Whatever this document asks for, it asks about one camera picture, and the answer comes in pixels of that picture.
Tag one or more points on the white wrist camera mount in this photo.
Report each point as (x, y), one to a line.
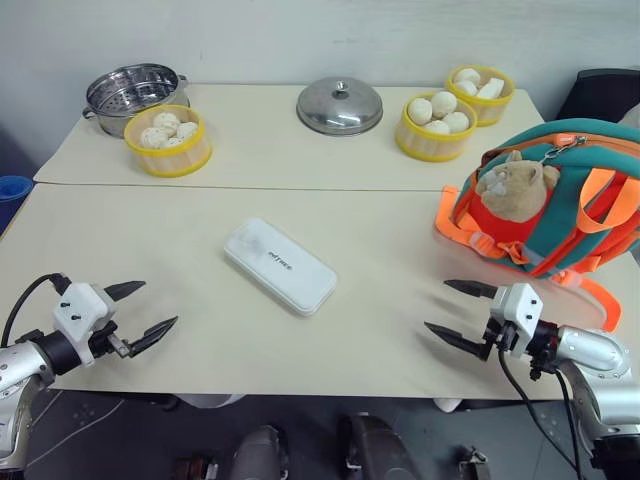
(80, 312)
(520, 307)

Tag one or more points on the white rectangular case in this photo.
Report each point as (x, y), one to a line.
(280, 265)

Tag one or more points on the blue plastic bin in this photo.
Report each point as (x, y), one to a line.
(12, 200)

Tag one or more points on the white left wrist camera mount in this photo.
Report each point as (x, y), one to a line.
(80, 312)

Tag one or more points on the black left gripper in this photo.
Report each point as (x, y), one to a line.
(111, 341)

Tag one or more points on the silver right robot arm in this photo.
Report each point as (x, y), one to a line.
(595, 355)

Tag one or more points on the white oblong steamed bun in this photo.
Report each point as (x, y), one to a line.
(492, 88)

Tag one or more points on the stainless steel steamer pot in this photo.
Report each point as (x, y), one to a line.
(125, 92)

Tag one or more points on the teal and orange backpack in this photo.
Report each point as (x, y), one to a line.
(565, 215)

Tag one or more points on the tan plush cat toy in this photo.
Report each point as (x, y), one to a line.
(515, 192)

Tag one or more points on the yellow steamer basket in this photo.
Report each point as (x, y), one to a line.
(430, 145)
(170, 157)
(495, 107)

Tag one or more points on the black chair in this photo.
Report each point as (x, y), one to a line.
(595, 95)

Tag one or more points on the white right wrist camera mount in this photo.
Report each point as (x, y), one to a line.
(520, 307)

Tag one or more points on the dark rounded shape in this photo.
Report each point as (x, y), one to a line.
(375, 447)
(260, 452)

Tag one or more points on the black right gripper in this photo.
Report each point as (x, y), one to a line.
(505, 337)

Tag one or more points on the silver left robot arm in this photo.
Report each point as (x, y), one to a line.
(20, 367)

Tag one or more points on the stainless steel pot lid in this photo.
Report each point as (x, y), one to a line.
(340, 107)

